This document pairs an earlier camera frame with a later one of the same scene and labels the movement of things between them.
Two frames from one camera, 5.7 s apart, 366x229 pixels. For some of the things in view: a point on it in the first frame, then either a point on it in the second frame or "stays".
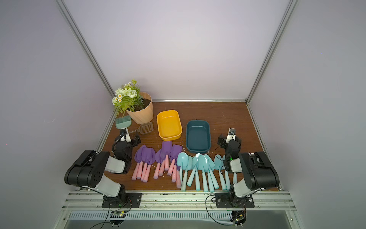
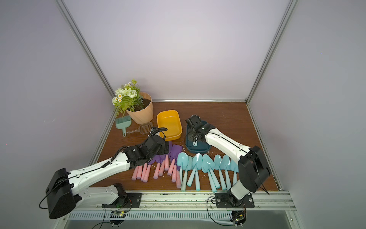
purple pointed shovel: x=158 y=159 stays
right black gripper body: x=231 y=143 → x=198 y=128
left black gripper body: x=133 y=143 → x=161 y=150
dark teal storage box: x=198 y=136 stays
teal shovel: x=211 y=166 stays
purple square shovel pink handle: x=166 y=149 stays
